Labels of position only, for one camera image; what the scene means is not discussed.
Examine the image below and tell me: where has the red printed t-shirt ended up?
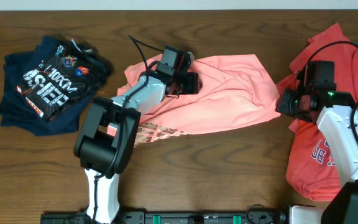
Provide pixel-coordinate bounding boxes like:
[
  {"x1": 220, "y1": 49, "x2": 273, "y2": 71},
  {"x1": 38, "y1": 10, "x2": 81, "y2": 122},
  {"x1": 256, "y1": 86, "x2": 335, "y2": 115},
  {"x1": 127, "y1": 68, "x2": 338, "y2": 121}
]
[{"x1": 277, "y1": 24, "x2": 358, "y2": 202}]

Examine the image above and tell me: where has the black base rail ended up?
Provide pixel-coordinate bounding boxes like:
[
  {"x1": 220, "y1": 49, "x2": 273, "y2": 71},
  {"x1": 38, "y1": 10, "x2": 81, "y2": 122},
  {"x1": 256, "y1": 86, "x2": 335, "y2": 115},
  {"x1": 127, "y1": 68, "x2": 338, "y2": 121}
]
[{"x1": 40, "y1": 210, "x2": 291, "y2": 224}]

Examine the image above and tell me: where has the navy folded shirt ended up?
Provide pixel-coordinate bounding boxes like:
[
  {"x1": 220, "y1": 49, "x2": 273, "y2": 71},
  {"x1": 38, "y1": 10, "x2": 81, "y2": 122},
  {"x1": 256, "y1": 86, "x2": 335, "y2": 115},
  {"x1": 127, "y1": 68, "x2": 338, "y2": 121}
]
[{"x1": 0, "y1": 35, "x2": 95, "y2": 136}]

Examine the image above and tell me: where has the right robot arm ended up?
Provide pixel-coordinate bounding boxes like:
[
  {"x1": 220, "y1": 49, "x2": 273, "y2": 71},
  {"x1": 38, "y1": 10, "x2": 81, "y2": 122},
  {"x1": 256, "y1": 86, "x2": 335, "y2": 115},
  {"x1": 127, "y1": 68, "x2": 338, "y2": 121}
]
[{"x1": 276, "y1": 89, "x2": 358, "y2": 223}]

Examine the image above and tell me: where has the pink t-shirt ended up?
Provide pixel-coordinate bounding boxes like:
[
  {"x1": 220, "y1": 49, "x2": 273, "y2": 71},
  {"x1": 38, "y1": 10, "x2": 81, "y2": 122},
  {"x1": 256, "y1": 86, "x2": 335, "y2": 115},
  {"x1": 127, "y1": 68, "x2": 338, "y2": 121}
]
[{"x1": 107, "y1": 54, "x2": 282, "y2": 147}]

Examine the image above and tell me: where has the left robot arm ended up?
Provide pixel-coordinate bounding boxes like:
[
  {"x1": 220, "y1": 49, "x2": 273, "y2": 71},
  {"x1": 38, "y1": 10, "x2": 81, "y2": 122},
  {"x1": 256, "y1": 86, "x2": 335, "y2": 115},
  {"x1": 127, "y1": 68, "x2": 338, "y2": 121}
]
[{"x1": 74, "y1": 72, "x2": 202, "y2": 223}]

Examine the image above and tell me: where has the black printed folded shirt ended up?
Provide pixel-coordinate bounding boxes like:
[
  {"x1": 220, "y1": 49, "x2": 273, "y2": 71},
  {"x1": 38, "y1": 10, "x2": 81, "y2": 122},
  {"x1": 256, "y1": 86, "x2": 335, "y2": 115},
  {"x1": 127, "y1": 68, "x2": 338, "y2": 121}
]
[{"x1": 16, "y1": 40, "x2": 110, "y2": 121}]

